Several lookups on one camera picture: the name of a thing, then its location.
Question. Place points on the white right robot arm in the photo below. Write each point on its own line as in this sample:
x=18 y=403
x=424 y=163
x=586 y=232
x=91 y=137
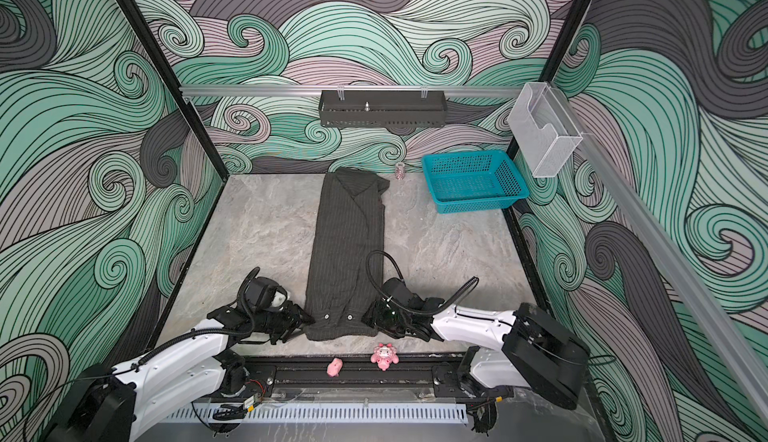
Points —
x=525 y=347

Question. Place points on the teal plastic basket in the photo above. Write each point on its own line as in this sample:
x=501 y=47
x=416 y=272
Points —
x=473 y=181

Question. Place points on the dark grey pinstripe shirt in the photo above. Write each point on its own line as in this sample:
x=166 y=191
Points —
x=350 y=224

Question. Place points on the white slotted cable duct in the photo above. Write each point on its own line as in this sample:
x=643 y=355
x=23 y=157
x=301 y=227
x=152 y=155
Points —
x=296 y=413

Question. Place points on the pink plush pig toy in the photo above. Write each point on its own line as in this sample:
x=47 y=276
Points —
x=384 y=356

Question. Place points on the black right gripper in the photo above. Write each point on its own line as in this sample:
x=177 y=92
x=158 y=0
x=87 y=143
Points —
x=374 y=318

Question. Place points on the small pink toy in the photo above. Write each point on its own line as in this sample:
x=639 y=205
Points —
x=334 y=367

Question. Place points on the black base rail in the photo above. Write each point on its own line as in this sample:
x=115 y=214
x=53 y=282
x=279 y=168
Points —
x=360 y=376

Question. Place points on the black wall shelf tray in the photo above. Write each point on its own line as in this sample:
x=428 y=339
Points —
x=382 y=109

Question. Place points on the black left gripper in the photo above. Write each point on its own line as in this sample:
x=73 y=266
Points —
x=294 y=321

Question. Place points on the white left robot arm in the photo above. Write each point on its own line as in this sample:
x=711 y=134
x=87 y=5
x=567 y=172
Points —
x=122 y=402

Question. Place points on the aluminium wall rail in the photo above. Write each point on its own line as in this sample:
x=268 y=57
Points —
x=270 y=90

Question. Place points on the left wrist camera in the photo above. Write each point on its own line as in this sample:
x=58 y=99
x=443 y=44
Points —
x=278 y=301

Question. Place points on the pink poker chip stack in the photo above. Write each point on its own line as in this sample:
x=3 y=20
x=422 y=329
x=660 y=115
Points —
x=400 y=171

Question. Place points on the clear plastic wall bin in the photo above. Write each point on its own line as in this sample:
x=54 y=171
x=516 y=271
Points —
x=544 y=124

